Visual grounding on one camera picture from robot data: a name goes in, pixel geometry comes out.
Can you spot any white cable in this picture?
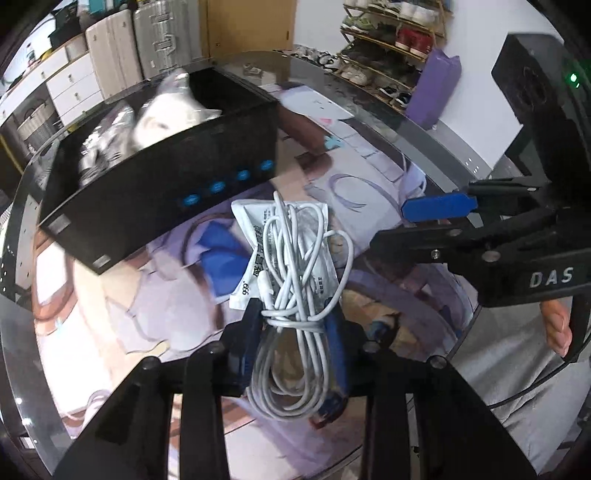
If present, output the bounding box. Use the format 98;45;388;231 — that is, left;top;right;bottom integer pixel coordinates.
244;191;356;422

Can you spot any white plush toy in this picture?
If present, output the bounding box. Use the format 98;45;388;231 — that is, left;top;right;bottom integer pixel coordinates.
131;68;221;151

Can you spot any green white sachet packet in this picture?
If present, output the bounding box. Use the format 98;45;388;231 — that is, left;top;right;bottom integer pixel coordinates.
229;199;339;310

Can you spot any red white sachet packet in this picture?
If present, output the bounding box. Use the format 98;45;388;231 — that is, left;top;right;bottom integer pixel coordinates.
78;101;135;187

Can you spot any person right hand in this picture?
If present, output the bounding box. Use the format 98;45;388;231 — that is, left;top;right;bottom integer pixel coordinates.
540;300;573;358

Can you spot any purple bag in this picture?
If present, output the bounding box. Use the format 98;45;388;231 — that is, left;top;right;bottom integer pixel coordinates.
406;48;462;130

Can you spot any anime print desk mat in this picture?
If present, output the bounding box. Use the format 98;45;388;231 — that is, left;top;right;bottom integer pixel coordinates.
35;85;474;437

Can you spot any shoe rack with shoes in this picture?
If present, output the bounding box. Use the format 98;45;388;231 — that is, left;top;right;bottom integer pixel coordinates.
335;0;452;113

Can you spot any black cardboard box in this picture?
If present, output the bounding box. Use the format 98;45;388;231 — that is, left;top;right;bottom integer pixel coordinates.
39;67;279;274

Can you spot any wooden door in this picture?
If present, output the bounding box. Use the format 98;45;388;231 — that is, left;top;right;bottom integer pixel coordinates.
199;0;297;59

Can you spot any woven laundry basket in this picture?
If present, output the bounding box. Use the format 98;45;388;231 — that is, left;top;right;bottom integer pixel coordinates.
17;102;59;150

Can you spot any white drawer desk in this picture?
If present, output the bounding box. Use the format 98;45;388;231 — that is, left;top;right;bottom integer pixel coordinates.
1;34;103;126

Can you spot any silver suitcase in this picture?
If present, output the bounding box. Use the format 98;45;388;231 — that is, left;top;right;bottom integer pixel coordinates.
133;0;202;79

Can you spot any cream suitcase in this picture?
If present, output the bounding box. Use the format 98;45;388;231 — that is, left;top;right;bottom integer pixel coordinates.
85;9;143;99

